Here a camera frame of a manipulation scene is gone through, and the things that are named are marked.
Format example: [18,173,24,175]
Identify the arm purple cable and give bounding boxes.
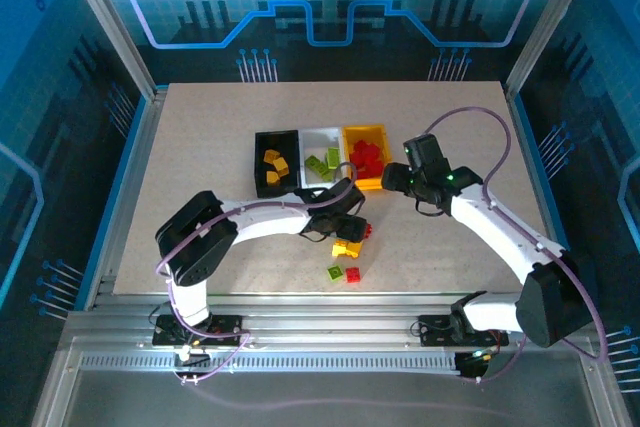
[155,161,359,386]
[427,105,611,383]

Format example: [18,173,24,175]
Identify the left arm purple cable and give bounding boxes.
[155,161,359,386]

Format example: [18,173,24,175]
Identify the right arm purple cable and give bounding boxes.
[427,105,611,383]

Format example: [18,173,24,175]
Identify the black plastic bin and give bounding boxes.
[253,130,303,198]

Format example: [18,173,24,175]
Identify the white plastic bin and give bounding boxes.
[298,126,347,191]

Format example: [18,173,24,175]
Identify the aluminium frame post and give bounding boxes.
[504,0,604,98]
[54,0,161,101]

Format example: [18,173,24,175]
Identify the aluminium side rail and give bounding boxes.
[502,81,591,311]
[82,86,169,311]

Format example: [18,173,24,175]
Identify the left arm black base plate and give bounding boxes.
[152,314,245,348]

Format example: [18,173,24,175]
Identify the aluminium frame rail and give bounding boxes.
[64,291,601,356]

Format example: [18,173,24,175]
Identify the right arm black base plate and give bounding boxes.
[418,314,510,348]

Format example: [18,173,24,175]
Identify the yellow plastic bin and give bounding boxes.
[341,123,392,193]

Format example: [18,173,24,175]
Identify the slotted metal cable strip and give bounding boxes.
[79,354,464,373]

